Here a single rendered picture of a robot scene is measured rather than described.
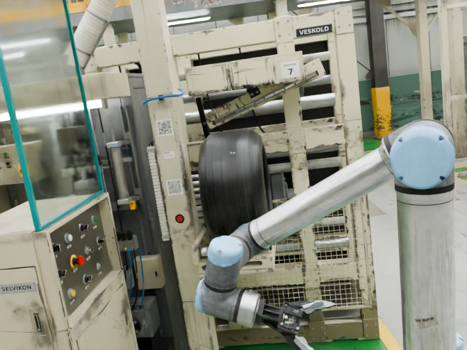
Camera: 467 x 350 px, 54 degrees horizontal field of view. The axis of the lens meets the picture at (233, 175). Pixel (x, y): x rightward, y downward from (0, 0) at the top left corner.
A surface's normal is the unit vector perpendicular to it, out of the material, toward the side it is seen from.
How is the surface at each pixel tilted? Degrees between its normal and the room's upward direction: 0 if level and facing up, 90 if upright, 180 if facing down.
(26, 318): 90
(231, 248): 20
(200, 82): 90
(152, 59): 90
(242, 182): 75
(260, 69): 90
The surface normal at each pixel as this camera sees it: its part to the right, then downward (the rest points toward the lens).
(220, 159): -0.18, -0.47
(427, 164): -0.44, 0.11
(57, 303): -0.11, 0.20
